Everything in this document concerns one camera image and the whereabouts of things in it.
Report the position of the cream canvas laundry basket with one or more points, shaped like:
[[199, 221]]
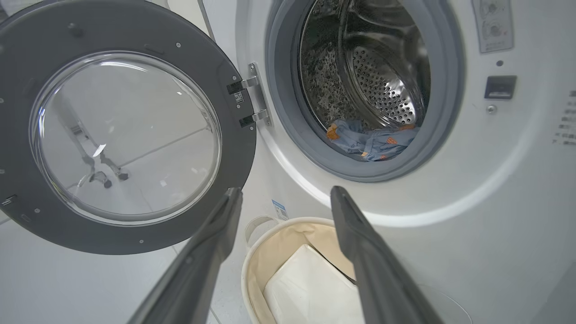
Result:
[[279, 243]]

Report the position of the grey rubber door gasket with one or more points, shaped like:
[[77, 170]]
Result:
[[288, 112]]

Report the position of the white front-load washing machine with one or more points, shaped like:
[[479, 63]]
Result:
[[495, 202]]

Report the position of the round black glass washer door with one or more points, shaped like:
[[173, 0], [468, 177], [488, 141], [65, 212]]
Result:
[[135, 238]]

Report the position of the perforated steel washer drum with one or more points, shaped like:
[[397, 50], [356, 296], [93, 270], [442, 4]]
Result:
[[382, 81]]

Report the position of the blue cartoon print garment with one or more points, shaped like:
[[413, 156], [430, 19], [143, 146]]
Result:
[[373, 141]]

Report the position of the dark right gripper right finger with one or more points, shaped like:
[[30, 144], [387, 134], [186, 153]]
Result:
[[373, 270]]

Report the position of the blue energy label sticker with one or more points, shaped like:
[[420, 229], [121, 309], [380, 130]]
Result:
[[280, 209]]

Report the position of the round white drain filter cover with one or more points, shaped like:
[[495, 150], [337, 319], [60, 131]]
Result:
[[445, 310]]

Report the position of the grey dial diagram sticker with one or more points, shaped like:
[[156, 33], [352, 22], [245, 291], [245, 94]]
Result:
[[492, 27]]

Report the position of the metal washer door hinge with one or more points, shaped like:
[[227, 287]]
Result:
[[258, 94]]

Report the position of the white folded basket liner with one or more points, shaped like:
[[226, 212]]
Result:
[[310, 292]]

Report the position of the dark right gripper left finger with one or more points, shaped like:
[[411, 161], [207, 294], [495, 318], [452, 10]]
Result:
[[198, 270]]

